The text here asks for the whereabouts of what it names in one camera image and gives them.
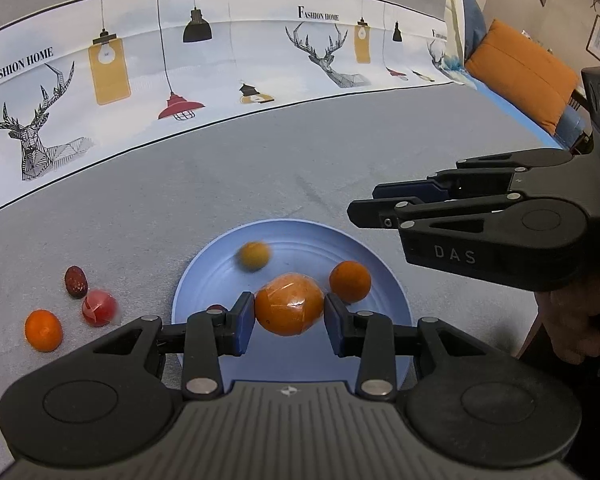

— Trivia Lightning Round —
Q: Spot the plastic-wrapped orange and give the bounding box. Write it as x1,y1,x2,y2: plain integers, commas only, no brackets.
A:
254,274,326,336

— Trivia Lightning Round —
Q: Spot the blue pillow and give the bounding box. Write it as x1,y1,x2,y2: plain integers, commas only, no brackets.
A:
444,0,489,72

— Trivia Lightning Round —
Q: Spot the small tangerine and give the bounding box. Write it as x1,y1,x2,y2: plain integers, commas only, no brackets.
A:
329,261,372,304
24,310,63,352

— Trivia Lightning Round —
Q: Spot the light blue bed sheet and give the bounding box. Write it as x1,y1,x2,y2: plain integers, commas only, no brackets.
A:
460,67,593,153

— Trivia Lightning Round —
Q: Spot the person's right hand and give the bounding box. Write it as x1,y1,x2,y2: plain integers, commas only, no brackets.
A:
519,280,600,381

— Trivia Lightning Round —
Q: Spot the light blue round plate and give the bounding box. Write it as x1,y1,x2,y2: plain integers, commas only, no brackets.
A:
171,220,412,396

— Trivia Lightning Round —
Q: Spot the orange pillow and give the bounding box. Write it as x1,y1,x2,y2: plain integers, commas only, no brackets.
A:
465,19,579,136

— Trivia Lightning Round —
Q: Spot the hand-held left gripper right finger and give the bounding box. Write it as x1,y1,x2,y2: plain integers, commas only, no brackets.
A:
324,292,487,403

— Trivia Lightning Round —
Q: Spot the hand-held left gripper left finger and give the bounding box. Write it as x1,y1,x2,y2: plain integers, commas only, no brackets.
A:
82,291,257,403

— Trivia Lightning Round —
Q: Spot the red plastic-wrapped fruit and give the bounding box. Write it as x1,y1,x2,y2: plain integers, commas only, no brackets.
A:
81,289,119,327

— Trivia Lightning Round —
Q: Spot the small yellow round fruit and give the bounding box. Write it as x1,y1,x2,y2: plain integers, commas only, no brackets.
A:
236,241,272,273

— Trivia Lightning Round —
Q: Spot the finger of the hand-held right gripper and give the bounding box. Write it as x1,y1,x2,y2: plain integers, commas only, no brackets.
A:
347,191,527,235
373,149,576,202

